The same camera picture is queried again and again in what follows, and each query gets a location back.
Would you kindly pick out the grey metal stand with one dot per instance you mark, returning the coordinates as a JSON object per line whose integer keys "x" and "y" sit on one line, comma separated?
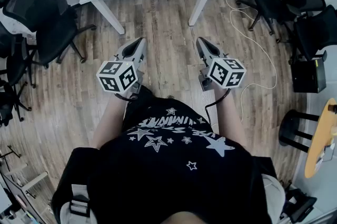
{"x": 18, "y": 191}

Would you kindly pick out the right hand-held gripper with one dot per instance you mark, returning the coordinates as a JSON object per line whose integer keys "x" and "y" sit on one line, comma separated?
{"x": 226, "y": 73}

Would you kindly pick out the black round stool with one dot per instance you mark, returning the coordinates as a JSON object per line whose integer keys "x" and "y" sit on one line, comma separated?
{"x": 287, "y": 125}

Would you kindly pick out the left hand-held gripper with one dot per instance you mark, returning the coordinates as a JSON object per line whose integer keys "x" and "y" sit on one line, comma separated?
{"x": 117, "y": 77}

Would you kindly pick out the black star-print t-shirt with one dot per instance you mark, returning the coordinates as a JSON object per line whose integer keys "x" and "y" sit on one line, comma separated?
{"x": 168, "y": 173}

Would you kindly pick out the person's left forearm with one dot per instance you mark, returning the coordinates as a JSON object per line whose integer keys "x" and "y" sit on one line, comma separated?
{"x": 110, "y": 120}

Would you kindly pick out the round wooden table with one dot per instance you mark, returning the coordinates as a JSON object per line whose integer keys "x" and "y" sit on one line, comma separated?
{"x": 319, "y": 138}

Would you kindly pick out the person's right forearm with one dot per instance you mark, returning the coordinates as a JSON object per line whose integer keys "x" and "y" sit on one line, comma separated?
{"x": 230, "y": 117}

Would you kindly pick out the black box unit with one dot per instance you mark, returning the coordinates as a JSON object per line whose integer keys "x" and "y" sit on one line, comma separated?
{"x": 308, "y": 75}

